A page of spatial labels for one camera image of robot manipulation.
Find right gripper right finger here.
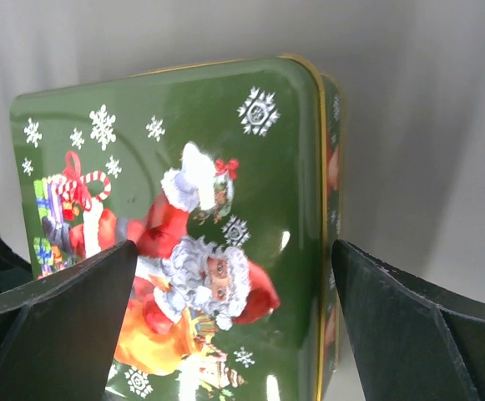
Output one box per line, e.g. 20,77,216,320
331,240,485,400

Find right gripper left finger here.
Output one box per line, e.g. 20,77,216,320
0,241,138,400

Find gold tin lid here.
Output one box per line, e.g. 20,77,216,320
10,57,327,400

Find green christmas cookie tin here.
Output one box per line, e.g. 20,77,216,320
321,75,341,399

